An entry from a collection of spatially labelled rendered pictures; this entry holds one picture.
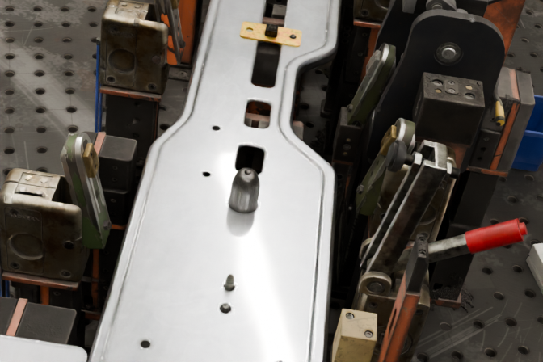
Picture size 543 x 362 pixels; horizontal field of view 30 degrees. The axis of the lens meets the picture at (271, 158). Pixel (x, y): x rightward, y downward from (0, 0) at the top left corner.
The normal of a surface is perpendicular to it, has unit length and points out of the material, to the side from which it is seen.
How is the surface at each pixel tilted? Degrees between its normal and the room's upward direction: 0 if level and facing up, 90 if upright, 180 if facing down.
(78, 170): 90
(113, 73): 90
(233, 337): 0
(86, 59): 0
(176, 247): 0
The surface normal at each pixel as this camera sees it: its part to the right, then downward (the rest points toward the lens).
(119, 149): 0.13, -0.75
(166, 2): -0.09, 0.65
